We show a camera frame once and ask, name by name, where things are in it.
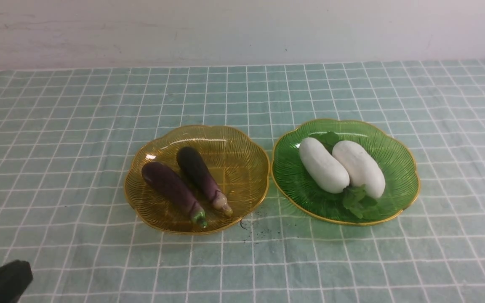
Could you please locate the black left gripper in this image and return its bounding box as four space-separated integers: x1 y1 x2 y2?
0 260 33 303

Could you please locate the purple eggplant green stem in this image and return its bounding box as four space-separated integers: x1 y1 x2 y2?
141 162 208 228

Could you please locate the dark eggplant pale stem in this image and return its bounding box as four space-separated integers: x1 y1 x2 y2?
176 146 233 217

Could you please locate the white radish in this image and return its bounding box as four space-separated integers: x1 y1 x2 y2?
313 132 386 220
298 137 350 194

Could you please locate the green checkered tablecloth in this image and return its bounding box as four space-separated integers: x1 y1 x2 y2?
0 60 485 303

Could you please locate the amber plastic flower plate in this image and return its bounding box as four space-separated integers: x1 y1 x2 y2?
124 125 271 235

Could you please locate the green plastic flower plate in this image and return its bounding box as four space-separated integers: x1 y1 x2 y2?
271 118 421 226

